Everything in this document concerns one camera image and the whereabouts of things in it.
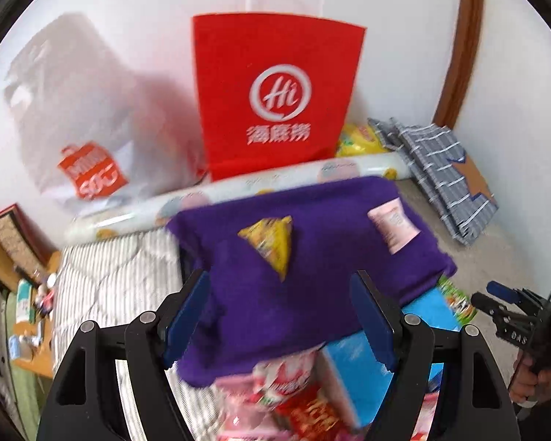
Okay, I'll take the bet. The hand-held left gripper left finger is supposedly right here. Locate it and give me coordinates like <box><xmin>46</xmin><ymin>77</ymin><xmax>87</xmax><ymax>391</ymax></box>
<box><xmin>36</xmin><ymin>270</ymin><xmax>212</xmax><ymax>441</ymax></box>

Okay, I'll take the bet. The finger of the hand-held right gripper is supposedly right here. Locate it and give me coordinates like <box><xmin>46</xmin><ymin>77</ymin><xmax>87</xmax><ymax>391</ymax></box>
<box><xmin>470</xmin><ymin>291</ymin><xmax>539</xmax><ymax>346</ymax></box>
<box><xmin>486</xmin><ymin>281</ymin><xmax>543</xmax><ymax>308</ymax></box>

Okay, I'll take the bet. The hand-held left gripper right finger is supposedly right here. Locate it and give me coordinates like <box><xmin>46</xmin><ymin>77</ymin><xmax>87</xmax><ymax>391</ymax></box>
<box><xmin>349</xmin><ymin>270</ymin><xmax>522</xmax><ymax>441</ymax></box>

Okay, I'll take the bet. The person's right forearm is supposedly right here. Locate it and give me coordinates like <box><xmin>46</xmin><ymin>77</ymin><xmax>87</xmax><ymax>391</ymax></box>
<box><xmin>514</xmin><ymin>402</ymin><xmax>551</xmax><ymax>441</ymax></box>

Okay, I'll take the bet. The person's right hand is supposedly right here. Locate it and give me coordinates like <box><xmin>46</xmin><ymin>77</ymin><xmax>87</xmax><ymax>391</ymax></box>
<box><xmin>509</xmin><ymin>354</ymin><xmax>551</xmax><ymax>407</ymax></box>

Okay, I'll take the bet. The green white snack packet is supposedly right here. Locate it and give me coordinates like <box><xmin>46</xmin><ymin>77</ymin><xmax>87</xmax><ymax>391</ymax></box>
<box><xmin>436</xmin><ymin>276</ymin><xmax>478</xmax><ymax>329</ymax></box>

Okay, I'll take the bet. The light blue box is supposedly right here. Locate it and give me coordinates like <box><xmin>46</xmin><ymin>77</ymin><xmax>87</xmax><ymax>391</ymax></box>
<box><xmin>321</xmin><ymin>291</ymin><xmax>457</xmax><ymax>428</ymax></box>

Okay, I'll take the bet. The purple towel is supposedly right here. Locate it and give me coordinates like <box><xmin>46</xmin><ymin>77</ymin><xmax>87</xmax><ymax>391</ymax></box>
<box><xmin>165</xmin><ymin>175</ymin><xmax>457</xmax><ymax>387</ymax></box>

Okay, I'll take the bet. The striped quilted bed sheet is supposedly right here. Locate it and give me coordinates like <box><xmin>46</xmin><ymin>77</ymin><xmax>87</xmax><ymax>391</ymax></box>
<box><xmin>53</xmin><ymin>177</ymin><xmax>551</xmax><ymax>441</ymax></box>

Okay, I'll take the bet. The pink strawberry snack packet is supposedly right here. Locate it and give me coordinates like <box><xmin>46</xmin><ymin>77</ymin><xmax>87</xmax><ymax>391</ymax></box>
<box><xmin>252</xmin><ymin>349</ymin><xmax>323</xmax><ymax>406</ymax></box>

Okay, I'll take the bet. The pale pink rectangular snack packet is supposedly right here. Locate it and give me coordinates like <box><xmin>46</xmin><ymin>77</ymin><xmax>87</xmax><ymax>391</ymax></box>
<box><xmin>367</xmin><ymin>197</ymin><xmax>418</xmax><ymax>254</ymax></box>

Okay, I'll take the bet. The red snack packet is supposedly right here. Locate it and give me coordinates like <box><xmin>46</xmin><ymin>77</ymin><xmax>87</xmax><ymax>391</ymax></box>
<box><xmin>279</xmin><ymin>390</ymin><xmax>352</xmax><ymax>441</ymax></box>

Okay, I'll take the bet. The yellow triangular snack packet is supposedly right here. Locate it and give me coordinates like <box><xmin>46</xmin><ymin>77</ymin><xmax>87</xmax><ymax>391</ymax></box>
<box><xmin>237</xmin><ymin>215</ymin><xmax>293</xmax><ymax>282</ymax></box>

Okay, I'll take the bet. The rolled printed table mat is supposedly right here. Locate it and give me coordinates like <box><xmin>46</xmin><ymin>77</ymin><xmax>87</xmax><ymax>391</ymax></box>
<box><xmin>64</xmin><ymin>154</ymin><xmax>411</xmax><ymax>244</ymax></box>

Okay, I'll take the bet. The grey checked cloth bag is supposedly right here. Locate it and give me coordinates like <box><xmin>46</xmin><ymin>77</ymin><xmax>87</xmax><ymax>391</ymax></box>
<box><xmin>367</xmin><ymin>117</ymin><xmax>499</xmax><ymax>246</ymax></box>

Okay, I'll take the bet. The white green bottle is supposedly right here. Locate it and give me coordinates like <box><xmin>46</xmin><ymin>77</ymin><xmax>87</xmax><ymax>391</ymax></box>
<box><xmin>16</xmin><ymin>280</ymin><xmax>34</xmax><ymax>325</ymax></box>

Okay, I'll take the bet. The large yellow snack bag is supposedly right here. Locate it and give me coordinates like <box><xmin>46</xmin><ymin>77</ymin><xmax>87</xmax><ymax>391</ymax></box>
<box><xmin>335</xmin><ymin>122</ymin><xmax>391</xmax><ymax>158</ymax></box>

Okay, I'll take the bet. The patterned box red edge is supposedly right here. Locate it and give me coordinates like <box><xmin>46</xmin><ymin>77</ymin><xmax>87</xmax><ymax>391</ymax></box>
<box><xmin>0</xmin><ymin>203</ymin><xmax>52</xmax><ymax>282</ymax></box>

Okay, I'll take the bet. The green cloth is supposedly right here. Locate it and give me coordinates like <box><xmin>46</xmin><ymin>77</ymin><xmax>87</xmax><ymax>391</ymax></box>
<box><xmin>0</xmin><ymin>367</ymin><xmax>43</xmax><ymax>441</ymax></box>

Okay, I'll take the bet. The wooden bedside furniture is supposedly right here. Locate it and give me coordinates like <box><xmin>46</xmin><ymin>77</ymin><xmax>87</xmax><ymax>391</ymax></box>
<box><xmin>0</xmin><ymin>195</ymin><xmax>65</xmax><ymax>380</ymax></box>

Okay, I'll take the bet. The translucent plastic bag red label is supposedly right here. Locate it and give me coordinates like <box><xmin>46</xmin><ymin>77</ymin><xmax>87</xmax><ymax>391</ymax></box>
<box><xmin>2</xmin><ymin>11</ymin><xmax>209</xmax><ymax>203</ymax></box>

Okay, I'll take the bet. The red paper bag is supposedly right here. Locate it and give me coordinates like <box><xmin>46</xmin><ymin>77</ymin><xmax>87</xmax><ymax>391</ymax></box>
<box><xmin>192</xmin><ymin>0</ymin><xmax>367</xmax><ymax>182</ymax></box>

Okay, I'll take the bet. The brown wooden door frame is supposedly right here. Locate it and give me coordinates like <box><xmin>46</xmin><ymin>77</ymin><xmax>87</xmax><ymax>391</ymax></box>
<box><xmin>434</xmin><ymin>0</ymin><xmax>485</xmax><ymax>129</ymax></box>

